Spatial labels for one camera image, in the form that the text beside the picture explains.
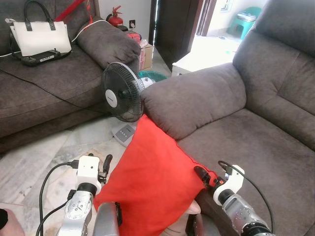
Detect red pillow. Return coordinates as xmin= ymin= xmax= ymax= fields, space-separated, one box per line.
xmin=94 ymin=114 xmax=218 ymax=236

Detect dark brown fabric sofa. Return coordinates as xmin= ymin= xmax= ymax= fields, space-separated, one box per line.
xmin=0 ymin=0 xmax=143 ymax=154
xmin=140 ymin=0 xmax=315 ymax=236

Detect person's bare foot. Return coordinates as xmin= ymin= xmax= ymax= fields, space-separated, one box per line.
xmin=0 ymin=208 xmax=24 ymax=236
xmin=161 ymin=199 xmax=203 ymax=236

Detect black table fan white base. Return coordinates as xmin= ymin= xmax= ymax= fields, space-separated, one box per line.
xmin=101 ymin=62 xmax=156 ymax=147

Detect teal plastic basin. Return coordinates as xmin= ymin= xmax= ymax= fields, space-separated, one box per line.
xmin=139 ymin=70 xmax=169 ymax=85

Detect cardboard box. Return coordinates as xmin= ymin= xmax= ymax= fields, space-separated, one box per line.
xmin=139 ymin=42 xmax=155 ymax=71

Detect black labelled case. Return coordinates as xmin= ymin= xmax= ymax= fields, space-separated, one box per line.
xmin=9 ymin=44 xmax=73 ymax=67

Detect pink packet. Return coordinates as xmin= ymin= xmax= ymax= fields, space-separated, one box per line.
xmin=126 ymin=30 xmax=144 ymax=44

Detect red fire extinguisher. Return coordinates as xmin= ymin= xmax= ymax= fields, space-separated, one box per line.
xmin=107 ymin=5 xmax=124 ymax=28

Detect dark brown wooden door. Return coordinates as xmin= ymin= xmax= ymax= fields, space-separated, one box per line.
xmin=154 ymin=0 xmax=203 ymax=67

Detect red umbrella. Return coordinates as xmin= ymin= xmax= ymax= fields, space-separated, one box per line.
xmin=54 ymin=0 xmax=94 ymax=24

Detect teal plastic stool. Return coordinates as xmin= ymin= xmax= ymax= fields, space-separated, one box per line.
xmin=226 ymin=6 xmax=262 ymax=40

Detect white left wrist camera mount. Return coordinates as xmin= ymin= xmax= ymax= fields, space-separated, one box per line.
xmin=76 ymin=155 xmax=102 ymax=185

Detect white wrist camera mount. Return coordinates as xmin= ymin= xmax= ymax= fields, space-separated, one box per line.
xmin=76 ymin=155 xmax=102 ymax=185
xmin=213 ymin=165 xmax=246 ymax=206

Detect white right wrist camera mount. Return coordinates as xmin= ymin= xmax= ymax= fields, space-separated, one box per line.
xmin=213 ymin=165 xmax=246 ymax=206

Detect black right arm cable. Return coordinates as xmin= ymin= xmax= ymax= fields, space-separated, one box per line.
xmin=218 ymin=160 xmax=274 ymax=233

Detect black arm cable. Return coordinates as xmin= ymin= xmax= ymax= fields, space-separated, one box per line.
xmin=37 ymin=159 xmax=80 ymax=236
xmin=218 ymin=160 xmax=274 ymax=233

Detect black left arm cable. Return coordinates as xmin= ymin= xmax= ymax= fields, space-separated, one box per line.
xmin=37 ymin=159 xmax=80 ymax=236

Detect white handbag black handles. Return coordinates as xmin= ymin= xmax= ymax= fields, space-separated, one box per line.
xmin=10 ymin=0 xmax=72 ymax=57

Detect white cable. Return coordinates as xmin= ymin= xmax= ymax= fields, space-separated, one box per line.
xmin=70 ymin=19 xmax=111 ymax=44

